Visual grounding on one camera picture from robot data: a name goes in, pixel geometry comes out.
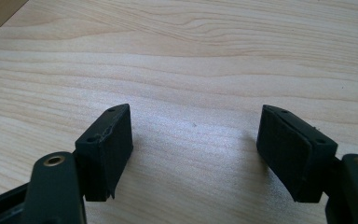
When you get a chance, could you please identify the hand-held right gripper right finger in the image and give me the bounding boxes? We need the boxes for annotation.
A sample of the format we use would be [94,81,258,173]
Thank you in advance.
[255,104,339,203]

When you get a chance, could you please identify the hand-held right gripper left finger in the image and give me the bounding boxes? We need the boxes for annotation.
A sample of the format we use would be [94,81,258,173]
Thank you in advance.
[74,103,134,203]

